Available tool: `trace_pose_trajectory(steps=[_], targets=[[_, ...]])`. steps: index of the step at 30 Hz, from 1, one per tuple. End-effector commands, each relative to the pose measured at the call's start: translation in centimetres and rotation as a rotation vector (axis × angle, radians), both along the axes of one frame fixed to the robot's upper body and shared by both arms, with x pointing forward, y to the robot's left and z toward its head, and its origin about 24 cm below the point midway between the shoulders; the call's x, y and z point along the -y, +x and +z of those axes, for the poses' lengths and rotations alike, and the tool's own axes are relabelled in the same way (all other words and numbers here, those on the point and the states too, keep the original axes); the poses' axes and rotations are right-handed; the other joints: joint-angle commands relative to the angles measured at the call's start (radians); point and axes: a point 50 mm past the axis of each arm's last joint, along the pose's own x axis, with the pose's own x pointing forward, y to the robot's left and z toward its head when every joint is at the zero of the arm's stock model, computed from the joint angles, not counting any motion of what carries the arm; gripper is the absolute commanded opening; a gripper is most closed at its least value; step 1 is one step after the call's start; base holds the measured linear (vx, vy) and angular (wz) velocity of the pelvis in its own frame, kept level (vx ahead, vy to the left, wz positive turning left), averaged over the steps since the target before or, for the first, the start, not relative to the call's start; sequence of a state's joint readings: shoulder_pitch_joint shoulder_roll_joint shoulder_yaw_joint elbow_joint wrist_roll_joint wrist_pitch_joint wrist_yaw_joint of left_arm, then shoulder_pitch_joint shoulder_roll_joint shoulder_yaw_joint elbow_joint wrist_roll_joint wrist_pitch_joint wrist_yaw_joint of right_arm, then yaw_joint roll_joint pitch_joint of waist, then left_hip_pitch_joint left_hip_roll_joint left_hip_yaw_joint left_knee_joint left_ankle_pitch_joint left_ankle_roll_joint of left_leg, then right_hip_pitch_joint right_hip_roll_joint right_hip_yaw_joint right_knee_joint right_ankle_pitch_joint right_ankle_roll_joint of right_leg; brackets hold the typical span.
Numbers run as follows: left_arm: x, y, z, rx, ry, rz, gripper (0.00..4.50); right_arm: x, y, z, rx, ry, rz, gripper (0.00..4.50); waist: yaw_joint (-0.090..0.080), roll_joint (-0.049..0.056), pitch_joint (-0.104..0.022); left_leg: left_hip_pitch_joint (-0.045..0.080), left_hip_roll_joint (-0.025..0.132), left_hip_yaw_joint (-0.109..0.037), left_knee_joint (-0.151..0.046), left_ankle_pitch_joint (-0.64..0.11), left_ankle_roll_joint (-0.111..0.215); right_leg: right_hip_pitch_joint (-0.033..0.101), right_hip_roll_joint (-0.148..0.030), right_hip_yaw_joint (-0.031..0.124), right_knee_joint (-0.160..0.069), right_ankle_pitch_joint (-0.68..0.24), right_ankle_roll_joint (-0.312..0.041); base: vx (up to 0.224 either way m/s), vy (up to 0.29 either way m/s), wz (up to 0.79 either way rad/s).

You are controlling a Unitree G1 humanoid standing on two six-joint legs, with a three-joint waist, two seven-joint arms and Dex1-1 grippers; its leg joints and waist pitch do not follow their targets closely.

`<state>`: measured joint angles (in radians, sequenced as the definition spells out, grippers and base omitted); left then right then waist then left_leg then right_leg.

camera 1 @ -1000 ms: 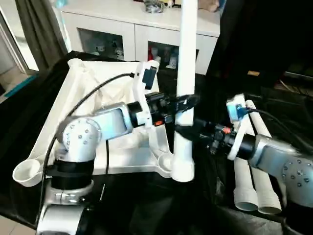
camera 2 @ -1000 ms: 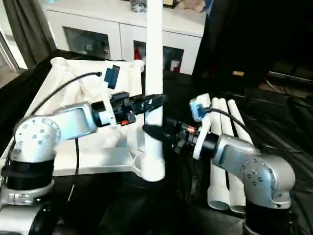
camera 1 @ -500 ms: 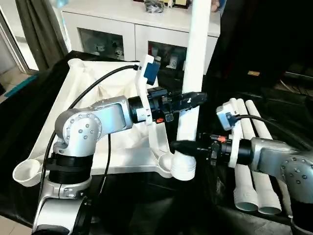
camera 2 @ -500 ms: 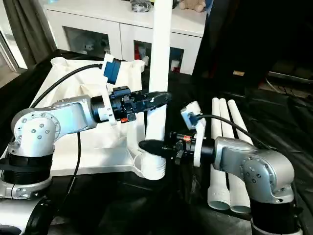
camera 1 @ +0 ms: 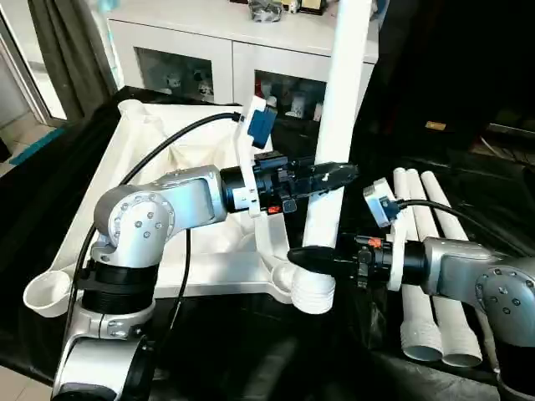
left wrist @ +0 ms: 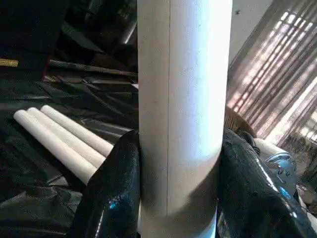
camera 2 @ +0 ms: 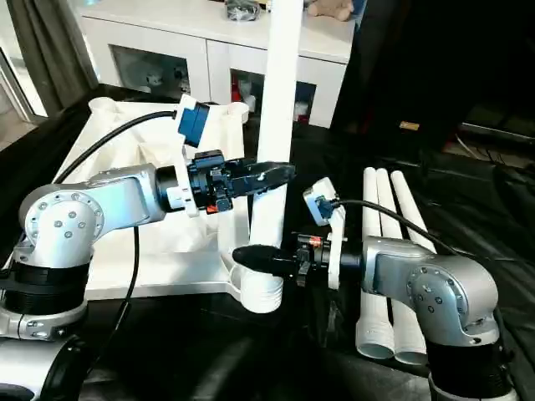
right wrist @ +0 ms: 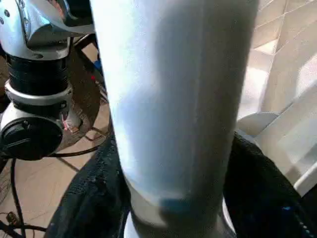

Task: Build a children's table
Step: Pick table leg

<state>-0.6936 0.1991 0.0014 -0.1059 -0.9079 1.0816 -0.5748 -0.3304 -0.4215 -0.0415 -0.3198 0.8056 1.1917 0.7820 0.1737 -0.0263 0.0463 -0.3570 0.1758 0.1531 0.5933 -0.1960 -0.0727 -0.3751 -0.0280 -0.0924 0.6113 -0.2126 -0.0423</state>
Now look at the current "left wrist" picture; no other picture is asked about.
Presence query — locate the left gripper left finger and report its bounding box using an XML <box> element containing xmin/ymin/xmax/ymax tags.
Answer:
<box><xmin>70</xmin><ymin>128</ymin><xmax>142</xmax><ymax>238</ymax></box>

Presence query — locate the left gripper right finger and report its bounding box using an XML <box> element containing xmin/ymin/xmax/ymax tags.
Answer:
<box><xmin>215</xmin><ymin>127</ymin><xmax>317</xmax><ymax>238</ymax></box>

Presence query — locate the black plastic mat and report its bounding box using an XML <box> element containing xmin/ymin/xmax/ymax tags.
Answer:
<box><xmin>0</xmin><ymin>57</ymin><xmax>140</xmax><ymax>238</ymax></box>

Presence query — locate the brown wicker basket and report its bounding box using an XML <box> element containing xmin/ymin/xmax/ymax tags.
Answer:
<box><xmin>224</xmin><ymin>106</ymin><xmax>257</xmax><ymax>140</ymax></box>

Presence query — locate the sheer window curtain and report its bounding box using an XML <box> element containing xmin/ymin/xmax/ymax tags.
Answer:
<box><xmin>226</xmin><ymin>0</ymin><xmax>317</xmax><ymax>147</ymax></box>

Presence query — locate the yellow label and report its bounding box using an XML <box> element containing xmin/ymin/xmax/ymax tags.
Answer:
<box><xmin>0</xmin><ymin>59</ymin><xmax>19</xmax><ymax>68</ymax></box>

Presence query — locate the large black box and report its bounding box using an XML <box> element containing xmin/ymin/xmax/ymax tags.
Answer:
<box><xmin>0</xmin><ymin>0</ymin><xmax>67</xmax><ymax>75</ymax></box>

